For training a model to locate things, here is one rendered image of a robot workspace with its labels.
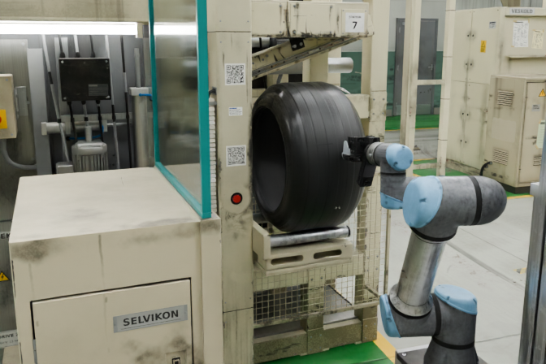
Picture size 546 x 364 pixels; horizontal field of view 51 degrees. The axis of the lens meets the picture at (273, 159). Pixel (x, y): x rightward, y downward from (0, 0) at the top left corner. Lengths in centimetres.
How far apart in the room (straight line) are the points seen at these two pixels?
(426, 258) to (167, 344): 64
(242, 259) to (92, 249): 110
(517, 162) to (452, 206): 533
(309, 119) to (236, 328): 86
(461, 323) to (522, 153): 507
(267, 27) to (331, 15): 29
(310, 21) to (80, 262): 156
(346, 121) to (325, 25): 55
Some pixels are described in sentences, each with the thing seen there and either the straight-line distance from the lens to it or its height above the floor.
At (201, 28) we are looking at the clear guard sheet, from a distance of 113.
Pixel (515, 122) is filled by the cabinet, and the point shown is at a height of 77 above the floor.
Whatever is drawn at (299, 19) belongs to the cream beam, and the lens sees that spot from 240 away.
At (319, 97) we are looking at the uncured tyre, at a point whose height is 142.
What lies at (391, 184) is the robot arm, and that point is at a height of 121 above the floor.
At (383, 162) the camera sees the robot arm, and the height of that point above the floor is 127.
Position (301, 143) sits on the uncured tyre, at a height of 128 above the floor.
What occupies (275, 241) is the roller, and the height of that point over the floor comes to 90.
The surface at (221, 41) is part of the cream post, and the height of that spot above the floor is 162.
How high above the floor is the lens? 162
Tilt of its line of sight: 12 degrees down
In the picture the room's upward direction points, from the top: straight up
